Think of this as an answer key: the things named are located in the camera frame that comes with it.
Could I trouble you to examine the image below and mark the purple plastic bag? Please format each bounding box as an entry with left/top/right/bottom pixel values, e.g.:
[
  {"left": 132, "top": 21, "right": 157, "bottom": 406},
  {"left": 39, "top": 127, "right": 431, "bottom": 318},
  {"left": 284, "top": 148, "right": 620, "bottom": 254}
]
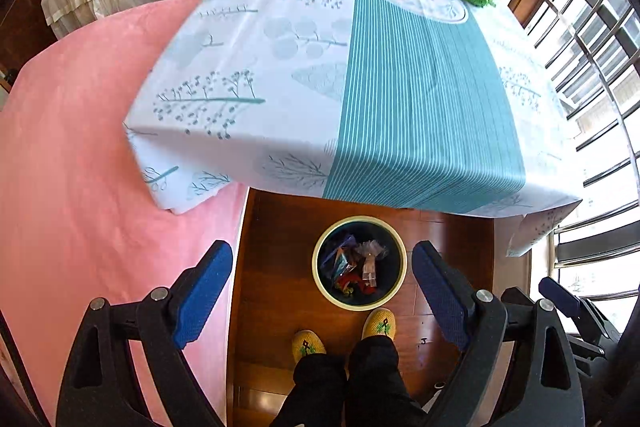
[{"left": 322, "top": 233, "right": 390, "bottom": 264}]

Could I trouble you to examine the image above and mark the person's right leg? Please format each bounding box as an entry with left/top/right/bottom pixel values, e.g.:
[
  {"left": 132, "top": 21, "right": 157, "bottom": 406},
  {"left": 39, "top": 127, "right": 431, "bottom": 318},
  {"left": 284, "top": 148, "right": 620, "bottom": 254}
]
[{"left": 347, "top": 336, "right": 428, "bottom": 427}]

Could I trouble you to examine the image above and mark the red box gold print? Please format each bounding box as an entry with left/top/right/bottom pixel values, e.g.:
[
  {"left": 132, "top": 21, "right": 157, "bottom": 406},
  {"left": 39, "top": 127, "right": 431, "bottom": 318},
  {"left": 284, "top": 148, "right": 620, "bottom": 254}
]
[{"left": 334, "top": 274, "right": 373, "bottom": 297}]

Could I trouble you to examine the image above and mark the pink blanket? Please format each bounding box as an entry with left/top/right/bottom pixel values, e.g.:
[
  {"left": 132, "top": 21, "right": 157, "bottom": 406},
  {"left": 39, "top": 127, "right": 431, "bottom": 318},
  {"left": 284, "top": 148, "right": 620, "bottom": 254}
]
[{"left": 0, "top": 0, "right": 251, "bottom": 427}]

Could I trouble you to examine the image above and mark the window with metal grille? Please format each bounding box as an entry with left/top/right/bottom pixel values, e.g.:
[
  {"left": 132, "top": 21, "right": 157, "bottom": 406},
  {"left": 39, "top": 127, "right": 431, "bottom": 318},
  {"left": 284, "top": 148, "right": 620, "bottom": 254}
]
[{"left": 520, "top": 0, "right": 640, "bottom": 323}]

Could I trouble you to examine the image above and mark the brown snack packet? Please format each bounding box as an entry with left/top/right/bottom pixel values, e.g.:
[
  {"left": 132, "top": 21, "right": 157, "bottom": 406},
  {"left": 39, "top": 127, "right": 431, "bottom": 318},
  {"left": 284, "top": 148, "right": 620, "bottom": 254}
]
[{"left": 331, "top": 247, "right": 362, "bottom": 279}]

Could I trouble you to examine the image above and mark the table with patterned tablecloth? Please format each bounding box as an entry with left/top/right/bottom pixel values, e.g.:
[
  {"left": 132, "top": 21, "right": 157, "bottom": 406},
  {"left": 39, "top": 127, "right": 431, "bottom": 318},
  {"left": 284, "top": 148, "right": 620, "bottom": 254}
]
[{"left": 122, "top": 0, "right": 585, "bottom": 258}]

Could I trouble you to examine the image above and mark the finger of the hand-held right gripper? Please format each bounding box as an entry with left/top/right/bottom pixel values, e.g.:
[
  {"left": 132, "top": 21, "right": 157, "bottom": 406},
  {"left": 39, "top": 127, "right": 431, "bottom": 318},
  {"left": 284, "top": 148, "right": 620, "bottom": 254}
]
[
  {"left": 501, "top": 286, "right": 541, "bottom": 308},
  {"left": 539, "top": 277, "right": 622, "bottom": 348}
]

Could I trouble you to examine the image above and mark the dark blue cream-rimmed trash bin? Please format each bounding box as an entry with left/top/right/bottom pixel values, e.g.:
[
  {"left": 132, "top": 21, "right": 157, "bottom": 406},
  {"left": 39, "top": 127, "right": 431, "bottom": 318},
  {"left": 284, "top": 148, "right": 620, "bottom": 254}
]
[{"left": 312, "top": 216, "right": 407, "bottom": 312}]

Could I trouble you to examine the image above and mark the red and white carton box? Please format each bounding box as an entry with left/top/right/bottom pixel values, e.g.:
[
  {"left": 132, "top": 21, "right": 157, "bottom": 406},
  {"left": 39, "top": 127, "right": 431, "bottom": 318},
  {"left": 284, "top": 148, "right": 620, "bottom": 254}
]
[{"left": 361, "top": 252, "right": 382, "bottom": 292}]

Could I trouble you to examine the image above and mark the dark wooden door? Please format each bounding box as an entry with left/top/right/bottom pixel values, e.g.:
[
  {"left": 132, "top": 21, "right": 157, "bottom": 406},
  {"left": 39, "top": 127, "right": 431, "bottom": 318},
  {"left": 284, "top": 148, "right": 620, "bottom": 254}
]
[{"left": 0, "top": 0, "right": 58, "bottom": 78}]

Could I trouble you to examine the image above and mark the person's leg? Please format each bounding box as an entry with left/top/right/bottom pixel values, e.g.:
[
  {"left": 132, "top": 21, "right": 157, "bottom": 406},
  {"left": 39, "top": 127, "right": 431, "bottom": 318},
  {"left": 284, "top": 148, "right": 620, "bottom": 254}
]
[
  {"left": 347, "top": 336, "right": 428, "bottom": 427},
  {"left": 270, "top": 353, "right": 351, "bottom": 427}
]

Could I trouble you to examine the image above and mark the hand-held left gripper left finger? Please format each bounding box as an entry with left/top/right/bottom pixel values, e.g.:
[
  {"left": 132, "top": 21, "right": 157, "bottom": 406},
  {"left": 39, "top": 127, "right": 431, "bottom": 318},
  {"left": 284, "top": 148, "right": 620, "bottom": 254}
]
[{"left": 56, "top": 240, "right": 234, "bottom": 427}]

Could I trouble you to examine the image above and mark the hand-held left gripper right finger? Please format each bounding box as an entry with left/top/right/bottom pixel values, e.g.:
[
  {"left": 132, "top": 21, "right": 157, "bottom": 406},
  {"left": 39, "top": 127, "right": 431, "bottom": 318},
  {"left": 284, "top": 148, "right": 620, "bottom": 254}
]
[{"left": 411, "top": 241, "right": 586, "bottom": 427}]

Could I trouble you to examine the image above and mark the person's left leg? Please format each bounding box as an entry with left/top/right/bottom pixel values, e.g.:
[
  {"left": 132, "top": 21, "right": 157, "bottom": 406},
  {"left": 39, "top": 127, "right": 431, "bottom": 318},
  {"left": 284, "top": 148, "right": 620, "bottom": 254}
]
[{"left": 270, "top": 353, "right": 351, "bottom": 427}]

